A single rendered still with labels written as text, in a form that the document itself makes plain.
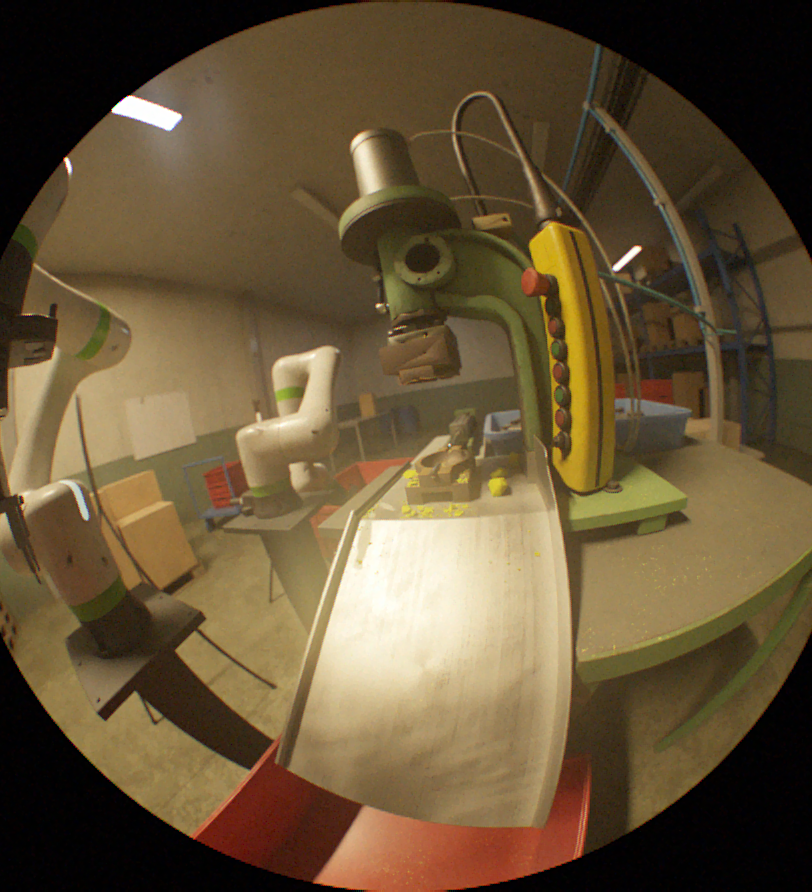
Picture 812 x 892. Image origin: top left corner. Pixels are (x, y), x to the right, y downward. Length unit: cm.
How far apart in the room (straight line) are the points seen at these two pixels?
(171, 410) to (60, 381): 421
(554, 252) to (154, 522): 267
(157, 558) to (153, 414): 269
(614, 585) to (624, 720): 104
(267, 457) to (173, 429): 419
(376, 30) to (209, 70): 130
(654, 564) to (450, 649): 24
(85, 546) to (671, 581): 68
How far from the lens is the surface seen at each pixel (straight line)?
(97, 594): 48
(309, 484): 99
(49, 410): 71
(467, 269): 45
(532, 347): 41
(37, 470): 65
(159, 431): 475
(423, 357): 35
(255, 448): 71
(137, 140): 365
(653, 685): 141
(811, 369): 548
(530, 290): 37
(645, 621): 28
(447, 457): 49
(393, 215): 45
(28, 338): 30
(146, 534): 254
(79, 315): 59
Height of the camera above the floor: 116
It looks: 10 degrees down
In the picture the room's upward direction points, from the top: 10 degrees counter-clockwise
